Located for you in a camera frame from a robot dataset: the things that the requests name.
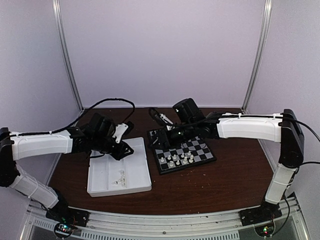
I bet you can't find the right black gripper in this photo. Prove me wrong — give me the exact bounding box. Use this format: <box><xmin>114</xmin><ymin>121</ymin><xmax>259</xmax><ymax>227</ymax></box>
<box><xmin>147</xmin><ymin>120</ymin><xmax>197</xmax><ymax>151</ymax></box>

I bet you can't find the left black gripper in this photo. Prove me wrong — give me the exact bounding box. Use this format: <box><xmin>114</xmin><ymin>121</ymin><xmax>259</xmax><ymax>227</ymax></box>
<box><xmin>92</xmin><ymin>134</ymin><xmax>134</xmax><ymax>161</ymax></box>

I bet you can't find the white chess piece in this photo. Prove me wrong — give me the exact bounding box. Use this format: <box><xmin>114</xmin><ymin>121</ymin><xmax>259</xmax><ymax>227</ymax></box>
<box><xmin>182</xmin><ymin>156</ymin><xmax>188</xmax><ymax>165</ymax></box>

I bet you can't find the white plastic compartment tray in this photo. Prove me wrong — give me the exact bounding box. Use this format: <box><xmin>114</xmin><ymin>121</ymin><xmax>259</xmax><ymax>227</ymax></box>
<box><xmin>86</xmin><ymin>137</ymin><xmax>152</xmax><ymax>197</ymax></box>

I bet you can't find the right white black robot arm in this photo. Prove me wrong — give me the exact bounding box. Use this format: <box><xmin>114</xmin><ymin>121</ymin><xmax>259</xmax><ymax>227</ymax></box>
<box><xmin>148</xmin><ymin>98</ymin><xmax>305</xmax><ymax>221</ymax></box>

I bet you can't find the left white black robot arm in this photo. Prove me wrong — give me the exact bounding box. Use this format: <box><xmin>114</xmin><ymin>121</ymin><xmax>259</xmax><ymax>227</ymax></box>
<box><xmin>0</xmin><ymin>113</ymin><xmax>134</xmax><ymax>222</ymax></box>

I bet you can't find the black grey chess board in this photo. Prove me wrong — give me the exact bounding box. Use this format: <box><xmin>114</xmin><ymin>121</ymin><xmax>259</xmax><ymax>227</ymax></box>
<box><xmin>152</xmin><ymin>136</ymin><xmax>217</xmax><ymax>175</ymax></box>

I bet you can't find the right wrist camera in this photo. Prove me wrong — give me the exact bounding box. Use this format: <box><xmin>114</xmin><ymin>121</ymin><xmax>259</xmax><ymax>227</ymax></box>
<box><xmin>148</xmin><ymin>107</ymin><xmax>174</xmax><ymax>131</ymax></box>

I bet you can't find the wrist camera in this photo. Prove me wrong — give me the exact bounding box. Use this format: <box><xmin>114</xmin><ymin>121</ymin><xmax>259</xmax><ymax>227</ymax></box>
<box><xmin>112</xmin><ymin>123</ymin><xmax>129</xmax><ymax>144</ymax></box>
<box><xmin>148</xmin><ymin>107</ymin><xmax>174</xmax><ymax>131</ymax></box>

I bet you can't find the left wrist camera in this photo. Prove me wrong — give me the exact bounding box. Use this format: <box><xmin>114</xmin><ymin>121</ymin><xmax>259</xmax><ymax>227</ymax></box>
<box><xmin>112</xmin><ymin>123</ymin><xmax>129</xmax><ymax>144</ymax></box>

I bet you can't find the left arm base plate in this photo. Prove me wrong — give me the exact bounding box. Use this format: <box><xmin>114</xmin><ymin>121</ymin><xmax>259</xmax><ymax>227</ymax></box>
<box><xmin>45</xmin><ymin>208</ymin><xmax>90</xmax><ymax>227</ymax></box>

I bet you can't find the front aluminium rail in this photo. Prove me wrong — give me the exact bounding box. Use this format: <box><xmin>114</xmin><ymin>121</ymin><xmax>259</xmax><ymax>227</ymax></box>
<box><xmin>26</xmin><ymin>197</ymin><xmax>302</xmax><ymax>240</ymax></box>

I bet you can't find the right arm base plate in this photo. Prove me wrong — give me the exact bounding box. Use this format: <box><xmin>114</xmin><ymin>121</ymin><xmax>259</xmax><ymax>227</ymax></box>
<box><xmin>239</xmin><ymin>206</ymin><xmax>282</xmax><ymax>226</ymax></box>

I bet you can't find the left aluminium frame post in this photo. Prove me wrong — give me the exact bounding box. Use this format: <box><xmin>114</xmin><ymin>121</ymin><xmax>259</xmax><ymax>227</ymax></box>
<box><xmin>52</xmin><ymin>0</ymin><xmax>84</xmax><ymax>112</ymax></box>

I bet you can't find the aluminium frame post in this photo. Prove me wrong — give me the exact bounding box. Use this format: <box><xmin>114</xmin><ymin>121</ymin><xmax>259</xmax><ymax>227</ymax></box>
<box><xmin>241</xmin><ymin>0</ymin><xmax>273</xmax><ymax>113</ymax></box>
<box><xmin>52</xmin><ymin>0</ymin><xmax>84</xmax><ymax>112</ymax></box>

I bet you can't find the right aluminium frame post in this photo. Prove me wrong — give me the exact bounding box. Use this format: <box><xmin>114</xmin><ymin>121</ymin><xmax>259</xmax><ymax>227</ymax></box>
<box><xmin>241</xmin><ymin>0</ymin><xmax>273</xmax><ymax>113</ymax></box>

